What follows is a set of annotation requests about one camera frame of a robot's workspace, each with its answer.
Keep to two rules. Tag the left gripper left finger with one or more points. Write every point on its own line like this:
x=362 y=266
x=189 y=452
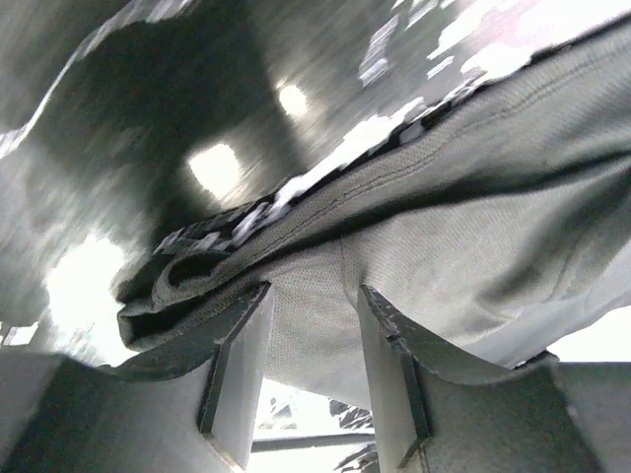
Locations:
x=188 y=405

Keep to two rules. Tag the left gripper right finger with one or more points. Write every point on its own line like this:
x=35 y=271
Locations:
x=437 y=408

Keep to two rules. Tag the black marbled table mat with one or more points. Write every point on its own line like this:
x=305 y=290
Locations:
x=136 y=130

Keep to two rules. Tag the black t shirt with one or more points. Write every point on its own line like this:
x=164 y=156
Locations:
x=503 y=228

